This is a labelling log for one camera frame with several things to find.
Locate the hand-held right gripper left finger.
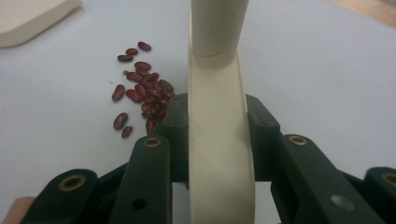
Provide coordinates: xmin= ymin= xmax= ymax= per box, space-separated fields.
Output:
xmin=162 ymin=92 xmax=190 ymax=185

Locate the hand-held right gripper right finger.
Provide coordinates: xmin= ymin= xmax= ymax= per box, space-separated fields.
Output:
xmin=246 ymin=94 xmax=281 ymax=184

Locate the cream hand brush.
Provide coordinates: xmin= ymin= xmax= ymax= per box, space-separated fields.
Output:
xmin=187 ymin=0 xmax=257 ymax=224

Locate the pile of red beans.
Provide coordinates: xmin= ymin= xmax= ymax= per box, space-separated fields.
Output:
xmin=111 ymin=40 xmax=176 ymax=140

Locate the cream plastic dustpan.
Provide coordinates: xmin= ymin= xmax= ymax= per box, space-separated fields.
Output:
xmin=0 ymin=0 xmax=84 ymax=49

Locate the wooden table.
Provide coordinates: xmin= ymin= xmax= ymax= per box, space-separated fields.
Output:
xmin=330 ymin=0 xmax=396 ymax=31

